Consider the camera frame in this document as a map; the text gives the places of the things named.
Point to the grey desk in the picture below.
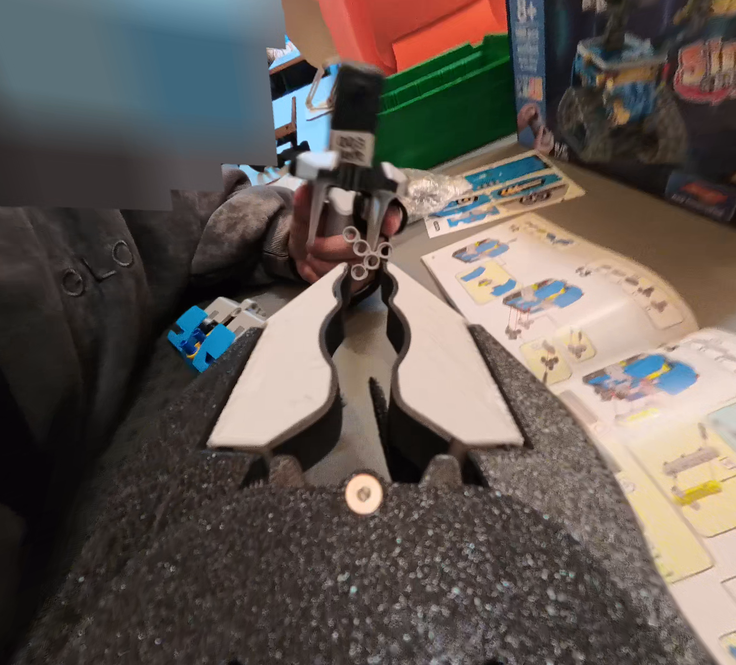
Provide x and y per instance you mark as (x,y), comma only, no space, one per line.
(632,228)

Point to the person's left forearm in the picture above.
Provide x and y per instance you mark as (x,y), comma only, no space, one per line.
(247,228)

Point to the building instruction booklet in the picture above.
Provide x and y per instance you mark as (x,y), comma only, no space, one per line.
(609,320)

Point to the blue sticker sheet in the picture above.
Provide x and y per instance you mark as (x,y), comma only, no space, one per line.
(506,187)

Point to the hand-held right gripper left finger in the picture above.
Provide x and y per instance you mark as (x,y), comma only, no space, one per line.
(276,383)

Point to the grey blue toy robot body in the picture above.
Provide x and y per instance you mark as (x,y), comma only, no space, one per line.
(201,337)

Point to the clear bubble wrap bag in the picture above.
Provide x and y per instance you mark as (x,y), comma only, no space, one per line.
(431,187)

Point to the green plastic bin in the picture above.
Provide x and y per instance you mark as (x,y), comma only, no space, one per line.
(448,113)

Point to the dark toy kit box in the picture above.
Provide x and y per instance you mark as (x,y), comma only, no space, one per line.
(632,72)

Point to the light wooden stand panel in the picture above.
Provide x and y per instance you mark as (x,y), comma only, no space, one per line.
(305,15)

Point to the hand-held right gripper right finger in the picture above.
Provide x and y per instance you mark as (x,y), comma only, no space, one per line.
(454,383)

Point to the person's left hand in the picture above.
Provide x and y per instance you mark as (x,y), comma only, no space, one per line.
(322,257)

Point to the grey beam with holes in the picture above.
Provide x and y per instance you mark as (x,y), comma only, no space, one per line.
(361,247)

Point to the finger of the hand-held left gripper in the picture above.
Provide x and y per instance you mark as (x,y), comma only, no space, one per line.
(316,164)
(394,179)

